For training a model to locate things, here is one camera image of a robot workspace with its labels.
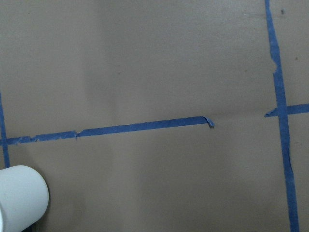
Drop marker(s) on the white smiley face mug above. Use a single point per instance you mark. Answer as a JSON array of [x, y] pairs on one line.
[[24, 198]]

